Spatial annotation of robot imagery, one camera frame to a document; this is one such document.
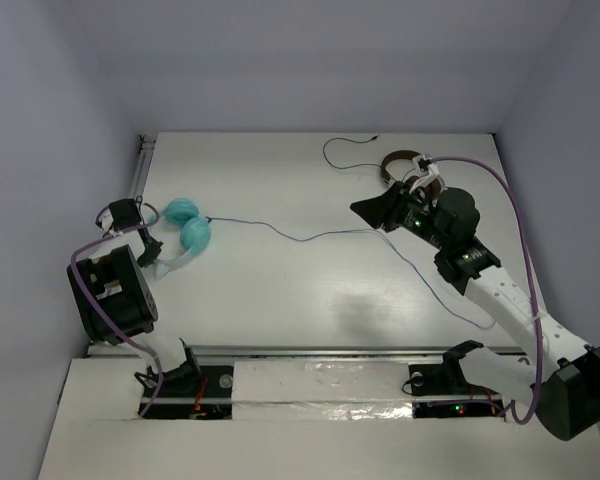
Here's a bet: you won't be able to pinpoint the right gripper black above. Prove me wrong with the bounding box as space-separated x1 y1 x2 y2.
350 180 450 252

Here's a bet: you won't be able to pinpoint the teal cat-ear headphones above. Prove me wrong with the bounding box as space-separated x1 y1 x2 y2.
162 198 212 258

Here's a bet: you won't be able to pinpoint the blue headphone cable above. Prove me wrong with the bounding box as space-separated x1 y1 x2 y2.
205 215 496 331

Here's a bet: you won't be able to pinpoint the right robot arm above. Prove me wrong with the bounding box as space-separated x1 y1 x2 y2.
350 182 600 441

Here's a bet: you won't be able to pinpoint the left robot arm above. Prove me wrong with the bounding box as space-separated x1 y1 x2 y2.
67 228 203 395

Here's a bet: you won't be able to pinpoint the brown silver headphones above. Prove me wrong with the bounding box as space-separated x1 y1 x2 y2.
379 149 426 190

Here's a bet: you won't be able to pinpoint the white foam board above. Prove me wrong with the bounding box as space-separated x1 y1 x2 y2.
40 357 600 479

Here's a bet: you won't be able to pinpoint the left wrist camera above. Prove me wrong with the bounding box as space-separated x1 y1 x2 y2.
95 198 143 235

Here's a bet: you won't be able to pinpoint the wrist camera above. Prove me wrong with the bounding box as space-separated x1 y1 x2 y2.
403 154 445 200
95 198 143 235

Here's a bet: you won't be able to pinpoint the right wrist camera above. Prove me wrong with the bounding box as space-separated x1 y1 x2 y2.
403 154 445 200

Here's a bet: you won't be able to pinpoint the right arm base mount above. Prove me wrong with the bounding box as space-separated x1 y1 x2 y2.
401 364 504 419

